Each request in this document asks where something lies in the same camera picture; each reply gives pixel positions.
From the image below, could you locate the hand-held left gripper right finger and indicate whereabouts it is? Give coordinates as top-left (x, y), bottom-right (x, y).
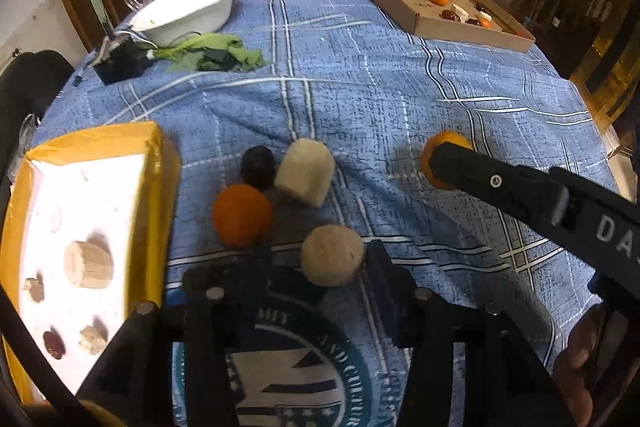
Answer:
top-left (366, 239), bottom-right (571, 427)

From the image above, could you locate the green cloth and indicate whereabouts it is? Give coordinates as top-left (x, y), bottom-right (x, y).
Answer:
top-left (150, 33), bottom-right (268, 72)

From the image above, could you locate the wooden chair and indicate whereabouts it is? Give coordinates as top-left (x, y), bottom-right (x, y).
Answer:
top-left (500, 0), bottom-right (640, 128)

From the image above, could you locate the small pale sugarcane piece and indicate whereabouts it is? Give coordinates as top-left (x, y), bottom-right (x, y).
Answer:
top-left (78, 326), bottom-right (108, 355)
top-left (23, 278), bottom-right (46, 305)

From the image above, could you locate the white bowl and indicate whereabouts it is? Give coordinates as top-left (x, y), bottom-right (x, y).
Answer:
top-left (129, 0), bottom-right (243, 48)

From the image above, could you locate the person's right hand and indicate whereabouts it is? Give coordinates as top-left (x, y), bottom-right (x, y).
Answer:
top-left (552, 304), bottom-right (608, 427)

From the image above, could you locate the black cable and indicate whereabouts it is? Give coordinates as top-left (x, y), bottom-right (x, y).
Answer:
top-left (0, 287), bottom-right (86, 427)

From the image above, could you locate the pale sugarcane chunk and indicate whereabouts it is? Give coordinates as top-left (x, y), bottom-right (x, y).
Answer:
top-left (300, 225), bottom-right (366, 287)
top-left (64, 241), bottom-right (114, 289)
top-left (273, 138), bottom-right (336, 208)

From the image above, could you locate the blue plaid tablecloth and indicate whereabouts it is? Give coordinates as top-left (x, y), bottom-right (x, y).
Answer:
top-left (30, 0), bottom-right (621, 427)

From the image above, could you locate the brown cardboard box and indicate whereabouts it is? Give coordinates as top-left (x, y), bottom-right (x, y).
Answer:
top-left (351, 0), bottom-right (537, 54)

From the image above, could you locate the dark plum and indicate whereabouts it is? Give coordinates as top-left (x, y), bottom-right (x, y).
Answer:
top-left (241, 145), bottom-right (276, 188)

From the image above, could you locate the black chair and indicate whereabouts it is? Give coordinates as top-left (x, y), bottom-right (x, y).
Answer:
top-left (0, 49), bottom-right (76, 158)

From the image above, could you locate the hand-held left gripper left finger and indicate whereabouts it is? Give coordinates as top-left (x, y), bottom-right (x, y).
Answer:
top-left (75, 249), bottom-right (321, 427)

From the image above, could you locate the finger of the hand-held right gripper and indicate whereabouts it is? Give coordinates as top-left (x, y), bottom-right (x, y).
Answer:
top-left (427, 142), bottom-right (576, 228)

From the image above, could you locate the yellow cardboard box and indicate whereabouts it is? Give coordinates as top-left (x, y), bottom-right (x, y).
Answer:
top-left (0, 121), bottom-right (182, 408)

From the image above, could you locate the small black box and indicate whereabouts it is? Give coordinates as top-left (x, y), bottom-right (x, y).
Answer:
top-left (92, 38), bottom-right (153, 85)

